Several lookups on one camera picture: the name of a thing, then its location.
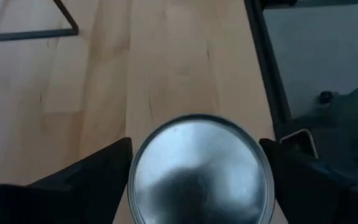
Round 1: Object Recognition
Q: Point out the black table frame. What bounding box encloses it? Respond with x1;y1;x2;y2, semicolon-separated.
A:
243;0;298;142

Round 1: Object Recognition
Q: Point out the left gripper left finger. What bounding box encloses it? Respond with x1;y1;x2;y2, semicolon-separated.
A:
0;137;134;224

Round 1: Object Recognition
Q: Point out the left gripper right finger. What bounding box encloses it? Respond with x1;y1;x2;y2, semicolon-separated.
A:
259;138;358;224

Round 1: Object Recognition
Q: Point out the blue peaches tin can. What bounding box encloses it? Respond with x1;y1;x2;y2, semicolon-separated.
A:
127;113;275;224

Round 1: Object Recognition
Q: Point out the small black round object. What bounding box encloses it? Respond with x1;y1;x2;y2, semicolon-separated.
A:
318;90;334;105

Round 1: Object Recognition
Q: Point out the wooden shelf with black legs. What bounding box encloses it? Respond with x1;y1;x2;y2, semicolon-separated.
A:
0;0;80;44

